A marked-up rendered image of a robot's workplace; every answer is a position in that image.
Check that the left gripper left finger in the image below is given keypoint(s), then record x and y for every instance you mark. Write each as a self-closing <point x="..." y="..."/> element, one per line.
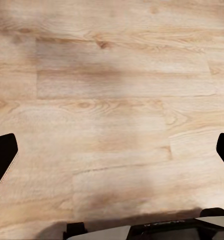
<point x="8" y="150"/>

